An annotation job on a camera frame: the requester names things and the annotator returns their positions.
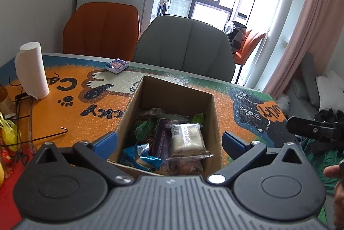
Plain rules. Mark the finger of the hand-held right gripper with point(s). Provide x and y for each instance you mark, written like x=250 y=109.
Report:
x=309 y=128

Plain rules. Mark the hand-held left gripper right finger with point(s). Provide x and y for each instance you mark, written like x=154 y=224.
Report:
x=231 y=144

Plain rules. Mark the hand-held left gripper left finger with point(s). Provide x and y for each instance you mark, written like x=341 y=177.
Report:
x=106 y=142

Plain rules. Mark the blue and yellow snack packet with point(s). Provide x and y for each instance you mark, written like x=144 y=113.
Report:
x=139 y=159

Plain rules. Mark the dark green snack packet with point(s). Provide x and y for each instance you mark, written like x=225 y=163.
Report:
x=143 y=129

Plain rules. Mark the light green snack packet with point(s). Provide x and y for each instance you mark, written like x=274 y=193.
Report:
x=197 y=118

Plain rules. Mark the purple bread packet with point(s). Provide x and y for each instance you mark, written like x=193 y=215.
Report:
x=185 y=167

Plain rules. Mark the clear biscuit packet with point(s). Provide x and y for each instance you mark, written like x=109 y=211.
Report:
x=150 y=112

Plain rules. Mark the long purple snack packet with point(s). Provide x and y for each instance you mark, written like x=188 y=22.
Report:
x=161 y=138

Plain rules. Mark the brown cardboard box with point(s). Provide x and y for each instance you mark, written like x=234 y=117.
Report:
x=174 y=90

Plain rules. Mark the person's right hand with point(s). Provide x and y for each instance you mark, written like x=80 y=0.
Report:
x=332 y=172

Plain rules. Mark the grey sofa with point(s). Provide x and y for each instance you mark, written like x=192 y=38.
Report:
x=298 y=112

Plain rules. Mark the pile of dark clothes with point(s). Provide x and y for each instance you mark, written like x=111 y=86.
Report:
x=329 y=115

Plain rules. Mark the green jacket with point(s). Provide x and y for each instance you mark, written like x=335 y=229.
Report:
x=322 y=157

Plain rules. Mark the white plastic bag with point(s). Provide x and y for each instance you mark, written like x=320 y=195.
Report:
x=283 y=101

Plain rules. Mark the small grey pillow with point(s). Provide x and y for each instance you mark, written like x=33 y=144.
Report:
x=299 y=89

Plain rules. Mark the large grey pillow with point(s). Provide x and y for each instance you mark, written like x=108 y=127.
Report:
x=310 y=79

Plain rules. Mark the small purple card pack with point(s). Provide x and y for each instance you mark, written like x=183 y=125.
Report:
x=117 y=65

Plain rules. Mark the pink curtain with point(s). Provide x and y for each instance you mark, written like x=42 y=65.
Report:
x=303 y=31

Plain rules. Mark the yellow plastic package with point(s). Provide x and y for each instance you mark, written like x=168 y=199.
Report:
x=8 y=130

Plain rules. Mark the orange chair with black legs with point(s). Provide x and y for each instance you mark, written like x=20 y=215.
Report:
x=250 y=44

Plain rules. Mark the white paper towel roll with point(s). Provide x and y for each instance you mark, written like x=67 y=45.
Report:
x=31 y=69

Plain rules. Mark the grey upholstered chair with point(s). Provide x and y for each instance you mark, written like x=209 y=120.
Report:
x=185 y=44

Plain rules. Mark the black backpack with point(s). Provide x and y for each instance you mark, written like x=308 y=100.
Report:
x=237 y=34

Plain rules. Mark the orange upholstered chair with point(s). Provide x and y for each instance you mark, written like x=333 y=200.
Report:
x=102 y=31

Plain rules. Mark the glass sliding door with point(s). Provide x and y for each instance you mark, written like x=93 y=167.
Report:
x=266 y=4

